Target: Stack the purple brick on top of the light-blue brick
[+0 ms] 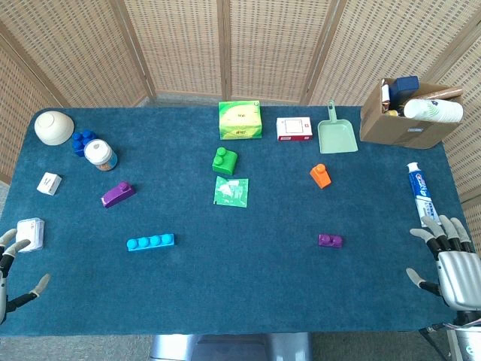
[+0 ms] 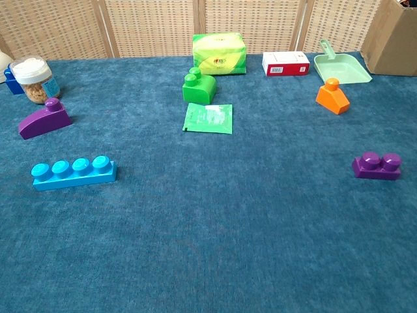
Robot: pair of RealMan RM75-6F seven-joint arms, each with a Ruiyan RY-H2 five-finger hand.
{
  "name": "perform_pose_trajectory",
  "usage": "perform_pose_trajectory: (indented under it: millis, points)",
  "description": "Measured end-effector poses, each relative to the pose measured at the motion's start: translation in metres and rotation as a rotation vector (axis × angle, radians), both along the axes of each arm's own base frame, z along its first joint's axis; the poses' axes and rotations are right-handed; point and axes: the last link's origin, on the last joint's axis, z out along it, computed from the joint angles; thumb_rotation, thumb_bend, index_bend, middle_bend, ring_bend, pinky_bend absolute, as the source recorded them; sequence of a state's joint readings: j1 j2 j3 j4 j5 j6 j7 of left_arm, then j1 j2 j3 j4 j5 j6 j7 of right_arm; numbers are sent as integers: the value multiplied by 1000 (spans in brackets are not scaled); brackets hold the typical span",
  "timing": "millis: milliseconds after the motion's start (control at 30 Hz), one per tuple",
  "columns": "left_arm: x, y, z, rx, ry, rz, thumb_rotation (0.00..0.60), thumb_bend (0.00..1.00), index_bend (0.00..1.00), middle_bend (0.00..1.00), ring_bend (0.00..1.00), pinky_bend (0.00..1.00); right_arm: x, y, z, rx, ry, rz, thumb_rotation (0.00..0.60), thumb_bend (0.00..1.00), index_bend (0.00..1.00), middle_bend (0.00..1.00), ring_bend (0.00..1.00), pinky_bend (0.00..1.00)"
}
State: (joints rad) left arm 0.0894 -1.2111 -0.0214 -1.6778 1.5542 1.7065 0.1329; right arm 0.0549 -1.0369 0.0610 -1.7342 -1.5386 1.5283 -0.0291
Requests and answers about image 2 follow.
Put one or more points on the red and white carton box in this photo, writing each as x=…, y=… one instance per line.
x=285, y=68

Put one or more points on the orange sloped brick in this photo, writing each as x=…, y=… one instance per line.
x=332, y=99

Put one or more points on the green yellow tissue pack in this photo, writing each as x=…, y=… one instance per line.
x=218, y=53

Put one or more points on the brown cardboard box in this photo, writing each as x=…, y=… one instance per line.
x=394, y=42

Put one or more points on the mint green plastic dustpan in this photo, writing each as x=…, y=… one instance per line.
x=342, y=70

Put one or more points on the clear jar with white lid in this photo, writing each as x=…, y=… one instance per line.
x=32, y=75

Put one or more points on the purple sloped brick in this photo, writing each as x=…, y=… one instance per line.
x=42, y=122

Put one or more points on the blue table cloth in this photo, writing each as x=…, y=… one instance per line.
x=208, y=228

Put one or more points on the green flat sachet packet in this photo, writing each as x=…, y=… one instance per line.
x=208, y=119

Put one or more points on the woven bamboo folding screen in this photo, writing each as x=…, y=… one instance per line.
x=150, y=29

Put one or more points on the blue white object behind jar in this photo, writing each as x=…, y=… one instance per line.
x=13, y=85

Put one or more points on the purple two-stud brick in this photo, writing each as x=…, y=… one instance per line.
x=374, y=171

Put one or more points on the green sloped brick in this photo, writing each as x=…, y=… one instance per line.
x=198, y=91

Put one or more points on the long blue four-stud brick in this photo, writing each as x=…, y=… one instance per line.
x=75, y=179

